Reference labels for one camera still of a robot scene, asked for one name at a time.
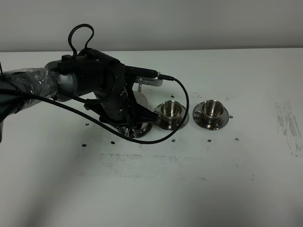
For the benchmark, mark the left stainless steel teacup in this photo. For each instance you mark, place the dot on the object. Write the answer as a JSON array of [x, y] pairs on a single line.
[[169, 111]]

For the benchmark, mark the steel teapot saucer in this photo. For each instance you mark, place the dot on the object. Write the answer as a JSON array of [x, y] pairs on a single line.
[[137, 132]]

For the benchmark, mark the stainless steel teacup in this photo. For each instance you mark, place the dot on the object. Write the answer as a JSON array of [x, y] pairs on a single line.
[[169, 111], [210, 110]]

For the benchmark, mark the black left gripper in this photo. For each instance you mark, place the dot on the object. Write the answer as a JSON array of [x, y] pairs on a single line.
[[120, 108]]

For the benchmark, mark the right stainless steel teacup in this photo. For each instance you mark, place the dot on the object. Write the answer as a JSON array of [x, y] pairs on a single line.
[[210, 110]]

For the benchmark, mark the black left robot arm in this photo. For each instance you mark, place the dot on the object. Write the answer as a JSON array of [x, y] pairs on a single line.
[[102, 83]]

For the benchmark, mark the stainless steel teapot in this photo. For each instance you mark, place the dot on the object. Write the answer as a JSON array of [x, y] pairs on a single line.
[[140, 98]]

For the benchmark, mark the right steel cup saucer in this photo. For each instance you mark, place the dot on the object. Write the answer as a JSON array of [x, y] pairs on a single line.
[[201, 122]]

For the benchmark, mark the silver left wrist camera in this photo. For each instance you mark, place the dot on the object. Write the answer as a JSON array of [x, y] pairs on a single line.
[[150, 79]]

